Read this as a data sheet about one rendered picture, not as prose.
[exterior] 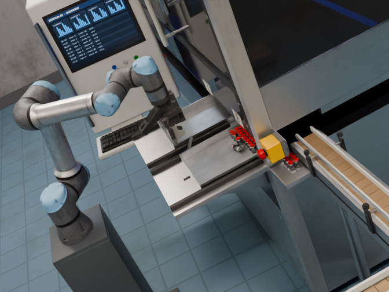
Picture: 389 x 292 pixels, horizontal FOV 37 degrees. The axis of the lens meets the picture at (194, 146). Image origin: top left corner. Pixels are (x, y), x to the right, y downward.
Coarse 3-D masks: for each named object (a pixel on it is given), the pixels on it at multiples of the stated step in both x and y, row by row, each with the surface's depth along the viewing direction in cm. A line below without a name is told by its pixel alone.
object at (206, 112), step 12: (192, 108) 271; (204, 108) 269; (216, 108) 265; (192, 120) 265; (204, 120) 261; (216, 120) 257; (228, 120) 250; (192, 132) 256; (204, 132) 249; (180, 144) 248
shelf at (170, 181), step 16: (144, 144) 263; (160, 144) 258; (144, 160) 252; (160, 176) 238; (176, 176) 235; (192, 176) 231; (240, 176) 220; (256, 176) 219; (176, 192) 226; (192, 192) 222; (208, 192) 219; (224, 192) 217; (192, 208) 216
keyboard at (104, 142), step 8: (120, 128) 294; (128, 128) 291; (136, 128) 288; (104, 136) 296; (112, 136) 291; (120, 136) 288; (128, 136) 285; (104, 144) 287; (112, 144) 285; (120, 144) 285; (104, 152) 285
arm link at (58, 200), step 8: (56, 184) 235; (64, 184) 236; (48, 192) 233; (56, 192) 231; (64, 192) 231; (72, 192) 236; (40, 200) 232; (48, 200) 229; (56, 200) 229; (64, 200) 230; (72, 200) 235; (48, 208) 230; (56, 208) 229; (64, 208) 231; (72, 208) 234; (56, 216) 232; (64, 216) 232; (72, 216) 234; (56, 224) 235
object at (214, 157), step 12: (228, 132) 243; (204, 144) 242; (216, 144) 242; (228, 144) 239; (180, 156) 239; (192, 156) 241; (204, 156) 238; (216, 156) 235; (228, 156) 232; (240, 156) 229; (252, 156) 221; (192, 168) 235; (204, 168) 232; (216, 168) 229; (228, 168) 226; (204, 180) 225; (216, 180) 220
